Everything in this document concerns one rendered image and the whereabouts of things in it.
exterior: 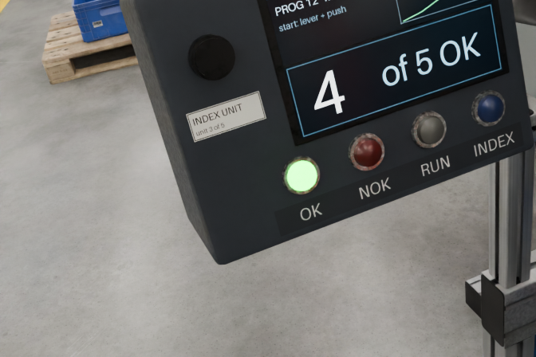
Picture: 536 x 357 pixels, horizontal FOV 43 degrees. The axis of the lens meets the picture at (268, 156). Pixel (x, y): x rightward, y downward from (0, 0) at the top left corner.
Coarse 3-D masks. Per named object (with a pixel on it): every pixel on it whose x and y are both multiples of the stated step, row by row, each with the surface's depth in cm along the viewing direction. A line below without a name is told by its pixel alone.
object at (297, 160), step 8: (296, 160) 46; (304, 160) 46; (312, 160) 46; (288, 168) 46; (296, 168) 45; (304, 168) 45; (312, 168) 46; (288, 176) 46; (296, 176) 45; (304, 176) 45; (312, 176) 46; (288, 184) 46; (296, 184) 45; (304, 184) 46; (312, 184) 46; (296, 192) 46; (304, 192) 46
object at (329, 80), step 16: (352, 48) 45; (304, 64) 45; (320, 64) 45; (336, 64) 45; (352, 64) 46; (288, 80) 44; (304, 80) 45; (320, 80) 45; (336, 80) 45; (352, 80) 46; (304, 96) 45; (320, 96) 45; (336, 96) 46; (352, 96) 46; (304, 112) 45; (320, 112) 46; (336, 112) 46; (352, 112) 46; (304, 128) 45; (320, 128) 46
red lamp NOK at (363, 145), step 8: (360, 136) 47; (368, 136) 47; (376, 136) 47; (352, 144) 47; (360, 144) 46; (368, 144) 46; (376, 144) 47; (352, 152) 47; (360, 152) 46; (368, 152) 46; (376, 152) 47; (352, 160) 47; (360, 160) 47; (368, 160) 47; (376, 160) 47; (360, 168) 47; (368, 168) 47
